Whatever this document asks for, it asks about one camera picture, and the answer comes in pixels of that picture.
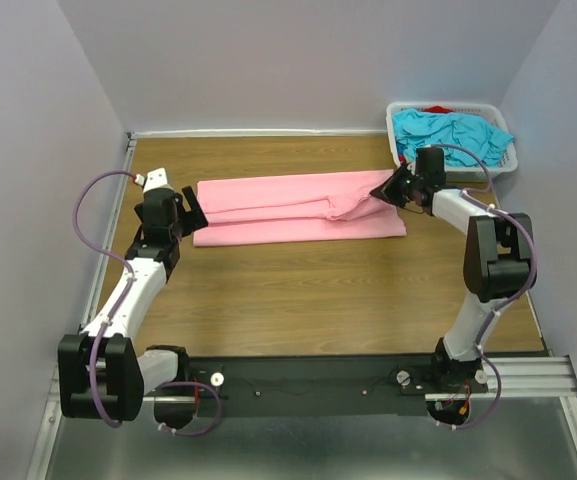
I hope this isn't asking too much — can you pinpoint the pink t shirt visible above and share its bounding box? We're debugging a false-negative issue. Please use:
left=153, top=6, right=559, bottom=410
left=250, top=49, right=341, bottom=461
left=193, top=170, right=407, bottom=247

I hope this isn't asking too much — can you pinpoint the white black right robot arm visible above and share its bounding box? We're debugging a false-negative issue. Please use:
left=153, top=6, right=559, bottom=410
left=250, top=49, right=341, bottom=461
left=370, top=143, right=537, bottom=392

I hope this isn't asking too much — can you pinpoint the aluminium front frame rail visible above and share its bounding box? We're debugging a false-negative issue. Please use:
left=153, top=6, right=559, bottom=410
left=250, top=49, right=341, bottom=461
left=413, top=356, right=577, bottom=401

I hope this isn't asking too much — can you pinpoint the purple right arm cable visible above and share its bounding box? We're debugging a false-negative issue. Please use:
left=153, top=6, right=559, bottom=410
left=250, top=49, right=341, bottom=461
left=430, top=143, right=539, bottom=431

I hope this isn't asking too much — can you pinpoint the turquoise t shirt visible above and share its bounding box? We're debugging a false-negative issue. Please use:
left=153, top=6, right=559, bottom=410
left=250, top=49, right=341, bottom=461
left=392, top=109, right=514, bottom=168

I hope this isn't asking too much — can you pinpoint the red t shirt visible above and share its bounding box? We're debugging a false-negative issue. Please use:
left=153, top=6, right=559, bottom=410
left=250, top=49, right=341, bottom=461
left=420, top=105, right=453, bottom=114

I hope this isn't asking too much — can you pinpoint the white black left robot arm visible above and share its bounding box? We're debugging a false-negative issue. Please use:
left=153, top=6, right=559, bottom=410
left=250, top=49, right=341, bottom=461
left=58, top=186, right=208, bottom=427

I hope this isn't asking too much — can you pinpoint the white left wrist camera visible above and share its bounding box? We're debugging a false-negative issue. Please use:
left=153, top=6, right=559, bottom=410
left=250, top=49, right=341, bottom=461
left=133, top=168, right=173, bottom=193

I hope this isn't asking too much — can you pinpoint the white plastic laundry basket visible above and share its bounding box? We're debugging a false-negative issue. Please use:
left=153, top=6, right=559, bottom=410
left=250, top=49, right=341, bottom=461
left=386, top=101, right=518, bottom=182

